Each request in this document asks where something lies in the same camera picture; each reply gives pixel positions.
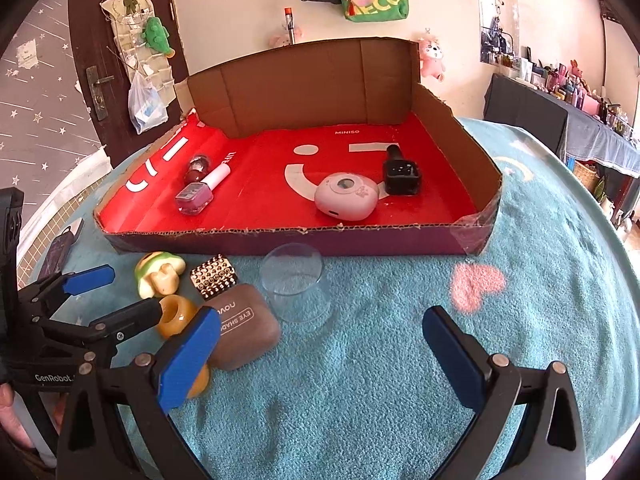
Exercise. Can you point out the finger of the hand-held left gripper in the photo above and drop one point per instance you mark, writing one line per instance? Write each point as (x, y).
(90, 280)
(132, 317)

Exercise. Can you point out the clear hanging pocket organizer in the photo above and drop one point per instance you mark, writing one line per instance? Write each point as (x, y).
(125, 45)

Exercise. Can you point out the amber hollow round holder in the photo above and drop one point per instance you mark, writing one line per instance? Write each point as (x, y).
(171, 330)

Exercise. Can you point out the green frog figurine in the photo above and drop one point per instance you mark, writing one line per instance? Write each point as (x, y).
(155, 270)

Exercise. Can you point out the white plastic bag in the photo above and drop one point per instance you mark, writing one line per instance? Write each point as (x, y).
(145, 105)

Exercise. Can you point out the grid patterned panel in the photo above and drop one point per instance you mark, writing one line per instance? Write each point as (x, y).
(65, 205)

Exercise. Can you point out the smartphone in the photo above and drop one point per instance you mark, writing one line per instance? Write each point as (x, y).
(60, 250)

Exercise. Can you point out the small green hanging charm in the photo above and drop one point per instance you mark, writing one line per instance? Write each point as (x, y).
(131, 1)

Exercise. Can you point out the person's left hand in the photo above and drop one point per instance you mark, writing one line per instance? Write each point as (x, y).
(12, 415)

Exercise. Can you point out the teal star blanket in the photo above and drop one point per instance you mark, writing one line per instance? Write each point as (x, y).
(375, 360)

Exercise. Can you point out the glitter nail polish red cap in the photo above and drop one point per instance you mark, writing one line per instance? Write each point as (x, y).
(197, 167)

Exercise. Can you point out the row of cosmetic bottles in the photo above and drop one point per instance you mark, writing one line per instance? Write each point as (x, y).
(575, 90)

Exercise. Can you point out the table with dark cloth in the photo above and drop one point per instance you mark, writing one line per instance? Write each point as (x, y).
(540, 120)

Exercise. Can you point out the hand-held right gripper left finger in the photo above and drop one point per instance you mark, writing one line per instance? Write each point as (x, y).
(187, 360)

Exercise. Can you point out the red tassel charm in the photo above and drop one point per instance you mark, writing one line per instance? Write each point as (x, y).
(351, 2)

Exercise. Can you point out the gold studded black bottle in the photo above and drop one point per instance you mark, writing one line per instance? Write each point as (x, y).
(212, 275)

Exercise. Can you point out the orange round ball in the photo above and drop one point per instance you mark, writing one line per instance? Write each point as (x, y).
(200, 384)

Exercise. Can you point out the wall mirror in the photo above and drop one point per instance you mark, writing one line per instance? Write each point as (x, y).
(495, 5)

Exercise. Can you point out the cardboard box with red inside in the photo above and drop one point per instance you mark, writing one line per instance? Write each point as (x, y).
(260, 170)

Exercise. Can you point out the pink round device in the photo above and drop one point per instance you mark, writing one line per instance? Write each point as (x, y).
(345, 197)

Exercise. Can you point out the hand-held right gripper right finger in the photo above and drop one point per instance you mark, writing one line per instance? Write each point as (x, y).
(452, 355)

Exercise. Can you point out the pink plush toy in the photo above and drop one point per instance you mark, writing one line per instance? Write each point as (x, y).
(431, 57)

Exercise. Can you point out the metal pole with orange tip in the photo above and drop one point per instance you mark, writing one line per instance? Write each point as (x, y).
(289, 25)

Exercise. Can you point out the green plush toy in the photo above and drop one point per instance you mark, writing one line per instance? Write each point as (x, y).
(156, 35)

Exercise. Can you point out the wicker basket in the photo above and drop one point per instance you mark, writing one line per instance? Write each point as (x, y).
(585, 175)

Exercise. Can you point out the purple nail polish pink cap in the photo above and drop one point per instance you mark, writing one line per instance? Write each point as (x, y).
(195, 197)

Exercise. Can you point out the black nail polish bottle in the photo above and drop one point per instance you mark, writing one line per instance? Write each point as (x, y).
(402, 177)

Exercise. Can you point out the dark brown door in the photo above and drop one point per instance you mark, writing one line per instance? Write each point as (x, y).
(85, 35)

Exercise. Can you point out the brown eyeshadow case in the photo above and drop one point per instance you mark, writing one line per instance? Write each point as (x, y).
(250, 325)

